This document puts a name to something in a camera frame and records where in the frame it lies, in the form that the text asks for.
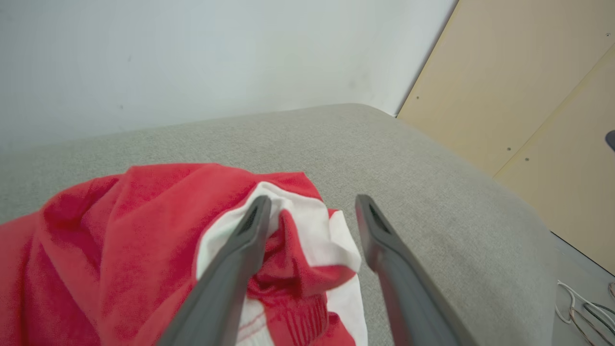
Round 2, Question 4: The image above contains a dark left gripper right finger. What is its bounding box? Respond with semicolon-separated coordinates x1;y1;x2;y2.
355;194;477;346

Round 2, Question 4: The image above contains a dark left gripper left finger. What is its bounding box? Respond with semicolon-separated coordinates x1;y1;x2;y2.
158;195;272;346

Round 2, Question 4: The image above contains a red Bulls basketball jersey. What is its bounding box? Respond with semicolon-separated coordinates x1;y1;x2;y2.
0;162;369;346

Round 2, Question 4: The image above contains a grey fabric sofa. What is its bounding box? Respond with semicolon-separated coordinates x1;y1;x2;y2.
0;103;558;346

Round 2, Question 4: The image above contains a beige wooden board panel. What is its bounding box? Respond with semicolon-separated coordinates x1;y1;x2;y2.
397;0;615;275

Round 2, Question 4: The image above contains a white floor cable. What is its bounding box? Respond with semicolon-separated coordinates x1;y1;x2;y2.
555;280;615;332

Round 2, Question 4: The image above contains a brown floor cable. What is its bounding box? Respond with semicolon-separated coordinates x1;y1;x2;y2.
569;308;615;346

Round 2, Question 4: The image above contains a dark floor cable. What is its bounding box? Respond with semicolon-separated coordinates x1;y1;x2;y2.
584;302;615;337

